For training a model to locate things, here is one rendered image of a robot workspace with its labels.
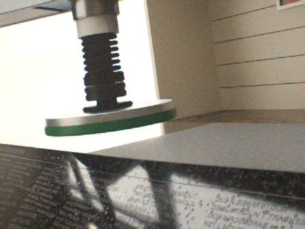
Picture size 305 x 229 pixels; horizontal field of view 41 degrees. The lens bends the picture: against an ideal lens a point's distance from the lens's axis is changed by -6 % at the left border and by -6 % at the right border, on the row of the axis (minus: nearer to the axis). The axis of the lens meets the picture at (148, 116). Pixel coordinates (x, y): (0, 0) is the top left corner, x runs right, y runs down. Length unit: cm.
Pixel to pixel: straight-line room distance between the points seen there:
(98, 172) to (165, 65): 823
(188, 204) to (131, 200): 9
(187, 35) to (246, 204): 886
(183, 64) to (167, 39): 64
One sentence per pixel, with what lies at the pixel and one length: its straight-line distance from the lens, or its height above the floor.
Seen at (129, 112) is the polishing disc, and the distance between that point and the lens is 61.
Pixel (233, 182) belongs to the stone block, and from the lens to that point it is 42.
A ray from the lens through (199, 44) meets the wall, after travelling 939.
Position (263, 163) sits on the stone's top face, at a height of 80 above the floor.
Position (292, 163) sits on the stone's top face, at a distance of 42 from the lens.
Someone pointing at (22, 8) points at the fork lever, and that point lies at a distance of 73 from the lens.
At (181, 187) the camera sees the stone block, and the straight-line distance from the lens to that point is 46.
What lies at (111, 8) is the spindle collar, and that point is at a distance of 69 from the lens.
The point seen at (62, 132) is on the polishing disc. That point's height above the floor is 84.
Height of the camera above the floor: 90
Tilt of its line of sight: 5 degrees down
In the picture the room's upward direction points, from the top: 8 degrees counter-clockwise
